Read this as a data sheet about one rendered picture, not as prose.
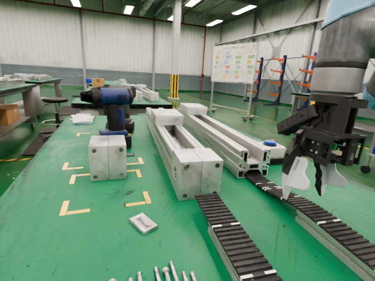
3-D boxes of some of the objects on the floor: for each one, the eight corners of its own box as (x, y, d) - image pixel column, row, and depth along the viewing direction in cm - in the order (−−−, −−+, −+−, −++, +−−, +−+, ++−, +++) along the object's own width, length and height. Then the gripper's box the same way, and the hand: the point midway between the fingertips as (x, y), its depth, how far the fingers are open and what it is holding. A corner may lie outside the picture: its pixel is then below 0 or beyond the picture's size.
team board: (203, 112, 687) (208, 44, 633) (214, 112, 718) (220, 47, 665) (243, 122, 577) (254, 40, 524) (254, 120, 609) (265, 43, 555)
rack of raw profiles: (242, 100, 1164) (248, 56, 1103) (256, 101, 1194) (263, 57, 1134) (289, 110, 867) (301, 50, 806) (307, 110, 897) (319, 52, 837)
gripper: (323, 96, 32) (296, 220, 38) (394, 98, 36) (359, 212, 42) (284, 91, 40) (267, 194, 46) (345, 94, 44) (322, 189, 50)
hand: (301, 190), depth 46 cm, fingers open, 8 cm apart
